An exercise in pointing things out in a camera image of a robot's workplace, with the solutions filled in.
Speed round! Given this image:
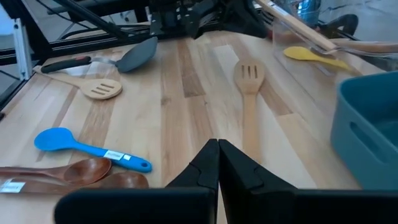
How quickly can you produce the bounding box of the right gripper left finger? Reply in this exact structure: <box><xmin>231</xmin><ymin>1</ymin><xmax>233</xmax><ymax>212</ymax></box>
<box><xmin>166</xmin><ymin>139</ymin><xmax>220</xmax><ymax>224</ymax></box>

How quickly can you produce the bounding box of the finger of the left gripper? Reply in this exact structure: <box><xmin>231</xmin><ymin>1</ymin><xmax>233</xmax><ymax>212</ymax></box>
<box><xmin>222</xmin><ymin>0</ymin><xmax>270</xmax><ymax>39</ymax></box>
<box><xmin>185</xmin><ymin>2</ymin><xmax>218</xmax><ymax>40</ymax></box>

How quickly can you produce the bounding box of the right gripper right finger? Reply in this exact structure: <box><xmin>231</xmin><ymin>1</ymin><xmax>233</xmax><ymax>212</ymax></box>
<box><xmin>219</xmin><ymin>139</ymin><xmax>296</xmax><ymax>224</ymax></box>

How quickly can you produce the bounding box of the wooden slotted spatula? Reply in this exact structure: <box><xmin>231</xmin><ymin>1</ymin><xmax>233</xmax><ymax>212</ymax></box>
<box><xmin>233</xmin><ymin>58</ymin><xmax>266</xmax><ymax>162</ymax></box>

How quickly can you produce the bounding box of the yellow silicone spoon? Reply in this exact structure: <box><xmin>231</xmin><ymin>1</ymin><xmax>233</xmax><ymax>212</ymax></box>
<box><xmin>282</xmin><ymin>45</ymin><xmax>351</xmax><ymax>71</ymax></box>

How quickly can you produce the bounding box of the long dark wooden spoon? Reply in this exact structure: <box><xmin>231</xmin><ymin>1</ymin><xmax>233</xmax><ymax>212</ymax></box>
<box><xmin>0</xmin><ymin>157</ymin><xmax>113</xmax><ymax>187</ymax></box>

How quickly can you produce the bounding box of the blue silicone spoon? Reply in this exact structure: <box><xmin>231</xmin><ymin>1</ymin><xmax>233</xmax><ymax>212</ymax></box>
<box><xmin>33</xmin><ymin>127</ymin><xmax>153</xmax><ymax>174</ymax></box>

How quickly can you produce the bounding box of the clear plastic bin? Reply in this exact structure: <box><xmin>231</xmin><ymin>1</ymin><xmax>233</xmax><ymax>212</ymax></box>
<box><xmin>272</xmin><ymin>0</ymin><xmax>398</xmax><ymax>78</ymax></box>

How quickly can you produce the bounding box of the black round-head spatula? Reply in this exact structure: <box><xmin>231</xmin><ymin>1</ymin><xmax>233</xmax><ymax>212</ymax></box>
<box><xmin>40</xmin><ymin>36</ymin><xmax>159</xmax><ymax>75</ymax></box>

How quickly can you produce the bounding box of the short dark wooden spoon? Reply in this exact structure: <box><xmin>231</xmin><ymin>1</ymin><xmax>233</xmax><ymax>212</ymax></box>
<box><xmin>0</xmin><ymin>172</ymin><xmax>150</xmax><ymax>195</ymax></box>

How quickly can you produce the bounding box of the wooden slotted spoon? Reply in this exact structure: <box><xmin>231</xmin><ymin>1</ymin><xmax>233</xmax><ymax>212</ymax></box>
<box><xmin>32</xmin><ymin>64</ymin><xmax>123</xmax><ymax>101</ymax></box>

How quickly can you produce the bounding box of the teal plastic bin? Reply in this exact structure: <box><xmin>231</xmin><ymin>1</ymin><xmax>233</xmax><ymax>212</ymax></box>
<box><xmin>329</xmin><ymin>70</ymin><xmax>398</xmax><ymax>191</ymax></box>

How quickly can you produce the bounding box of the black aluminium table frame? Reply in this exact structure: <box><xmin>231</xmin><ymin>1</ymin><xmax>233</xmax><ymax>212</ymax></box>
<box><xmin>0</xmin><ymin>0</ymin><xmax>156</xmax><ymax>110</ymax></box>

